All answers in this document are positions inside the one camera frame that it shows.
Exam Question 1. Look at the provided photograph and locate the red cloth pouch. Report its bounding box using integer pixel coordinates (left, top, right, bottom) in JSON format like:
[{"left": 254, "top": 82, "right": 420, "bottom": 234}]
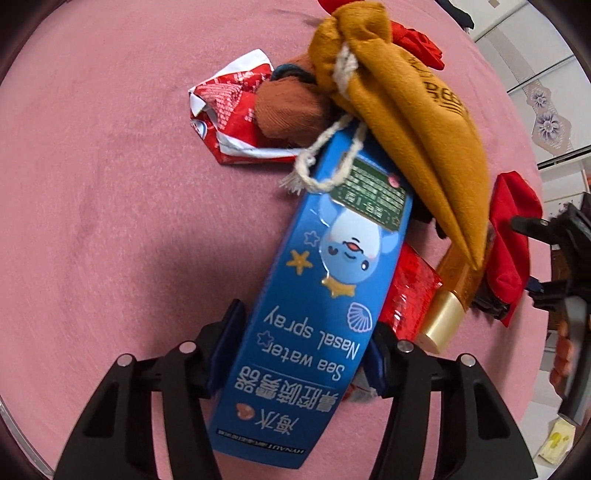
[{"left": 480, "top": 171, "right": 544, "bottom": 328}]

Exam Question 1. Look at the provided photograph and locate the dark teal hair tie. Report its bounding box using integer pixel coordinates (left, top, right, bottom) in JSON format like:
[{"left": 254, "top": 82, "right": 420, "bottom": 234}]
[{"left": 270, "top": 62, "right": 319, "bottom": 85}]

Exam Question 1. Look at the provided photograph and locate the shiny red box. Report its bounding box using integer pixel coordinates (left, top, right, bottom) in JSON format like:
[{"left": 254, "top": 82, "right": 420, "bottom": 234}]
[{"left": 381, "top": 244, "right": 444, "bottom": 340}]

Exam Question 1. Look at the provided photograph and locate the red and white crumpled wrapper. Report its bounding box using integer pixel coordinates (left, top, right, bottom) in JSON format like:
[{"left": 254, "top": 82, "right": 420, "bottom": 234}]
[{"left": 187, "top": 48, "right": 301, "bottom": 166}]

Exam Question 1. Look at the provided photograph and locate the brown sock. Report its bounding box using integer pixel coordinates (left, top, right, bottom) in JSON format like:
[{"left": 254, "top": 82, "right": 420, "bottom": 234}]
[{"left": 254, "top": 53, "right": 334, "bottom": 148}]

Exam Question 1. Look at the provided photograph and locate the dark clothing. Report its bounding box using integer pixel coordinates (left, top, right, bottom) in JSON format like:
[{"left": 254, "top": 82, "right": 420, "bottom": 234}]
[{"left": 438, "top": 0, "right": 477, "bottom": 31}]

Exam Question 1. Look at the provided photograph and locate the white wardrobe with floral panels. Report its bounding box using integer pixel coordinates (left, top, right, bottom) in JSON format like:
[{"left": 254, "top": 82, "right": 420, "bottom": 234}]
[{"left": 462, "top": 0, "right": 591, "bottom": 168}]

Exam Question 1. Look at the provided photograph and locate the yellow and white paper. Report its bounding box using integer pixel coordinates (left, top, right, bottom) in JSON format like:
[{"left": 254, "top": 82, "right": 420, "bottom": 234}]
[{"left": 538, "top": 414, "right": 576, "bottom": 463}]

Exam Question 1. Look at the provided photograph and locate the mustard drawstring pouch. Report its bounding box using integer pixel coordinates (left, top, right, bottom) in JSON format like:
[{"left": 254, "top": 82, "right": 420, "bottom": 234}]
[{"left": 278, "top": 4, "right": 491, "bottom": 271}]

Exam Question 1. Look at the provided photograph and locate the pink bed sheet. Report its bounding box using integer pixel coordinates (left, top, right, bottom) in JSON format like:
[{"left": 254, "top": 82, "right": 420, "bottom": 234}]
[{"left": 0, "top": 0, "right": 555, "bottom": 480}]

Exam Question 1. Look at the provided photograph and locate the red tassel ornament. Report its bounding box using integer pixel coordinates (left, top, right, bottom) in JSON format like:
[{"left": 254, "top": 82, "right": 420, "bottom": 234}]
[{"left": 390, "top": 21, "right": 447, "bottom": 71}]

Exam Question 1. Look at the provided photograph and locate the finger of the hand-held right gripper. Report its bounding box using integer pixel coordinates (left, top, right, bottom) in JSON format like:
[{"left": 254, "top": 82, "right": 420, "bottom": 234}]
[
  {"left": 510, "top": 203, "right": 583, "bottom": 252},
  {"left": 471, "top": 274, "right": 573, "bottom": 324}
]

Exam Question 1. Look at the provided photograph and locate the blue nasal spray box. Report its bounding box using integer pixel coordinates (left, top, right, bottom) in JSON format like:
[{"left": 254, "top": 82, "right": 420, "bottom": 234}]
[{"left": 210, "top": 121, "right": 414, "bottom": 467}]

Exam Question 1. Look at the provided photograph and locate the amber bottle with gold cap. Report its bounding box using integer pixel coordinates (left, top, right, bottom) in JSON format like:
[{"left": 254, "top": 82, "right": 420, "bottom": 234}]
[{"left": 418, "top": 240, "right": 485, "bottom": 354}]

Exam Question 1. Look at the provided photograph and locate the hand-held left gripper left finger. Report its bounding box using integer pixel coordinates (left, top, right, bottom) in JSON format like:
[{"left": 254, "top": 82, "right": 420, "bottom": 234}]
[{"left": 54, "top": 299, "right": 247, "bottom": 480}]

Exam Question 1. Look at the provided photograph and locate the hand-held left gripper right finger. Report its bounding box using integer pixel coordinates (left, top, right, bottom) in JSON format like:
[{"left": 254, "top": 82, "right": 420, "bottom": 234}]
[{"left": 365, "top": 323, "right": 539, "bottom": 480}]

